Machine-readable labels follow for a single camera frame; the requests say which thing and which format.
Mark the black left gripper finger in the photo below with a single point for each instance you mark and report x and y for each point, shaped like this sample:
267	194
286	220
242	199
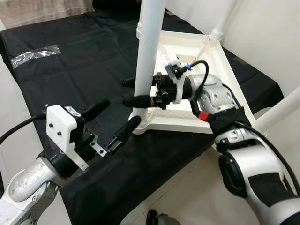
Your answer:
127	132
97	109

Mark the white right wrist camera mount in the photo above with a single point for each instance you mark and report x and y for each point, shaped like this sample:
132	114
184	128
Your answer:
171	61

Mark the clear plastic wrap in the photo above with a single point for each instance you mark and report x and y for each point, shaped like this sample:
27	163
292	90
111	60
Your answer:
35	55

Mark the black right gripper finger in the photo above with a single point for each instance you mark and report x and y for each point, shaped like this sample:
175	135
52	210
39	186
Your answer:
129	83
139	101

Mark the black table cloth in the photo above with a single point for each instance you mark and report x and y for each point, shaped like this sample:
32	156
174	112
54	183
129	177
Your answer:
93	70

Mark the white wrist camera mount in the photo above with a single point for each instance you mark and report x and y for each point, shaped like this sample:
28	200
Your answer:
171	61
58	124

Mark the white plastic table top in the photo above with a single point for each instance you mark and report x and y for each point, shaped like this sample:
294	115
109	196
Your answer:
215	56

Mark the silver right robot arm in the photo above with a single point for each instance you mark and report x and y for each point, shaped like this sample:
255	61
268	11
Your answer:
215	93

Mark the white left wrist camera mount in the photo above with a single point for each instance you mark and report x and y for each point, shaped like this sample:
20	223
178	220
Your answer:
58	124

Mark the grey tape patch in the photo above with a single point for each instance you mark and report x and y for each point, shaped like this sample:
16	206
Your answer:
239	60

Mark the brown striped fabric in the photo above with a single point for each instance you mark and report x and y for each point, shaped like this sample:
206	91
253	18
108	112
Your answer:
47	9

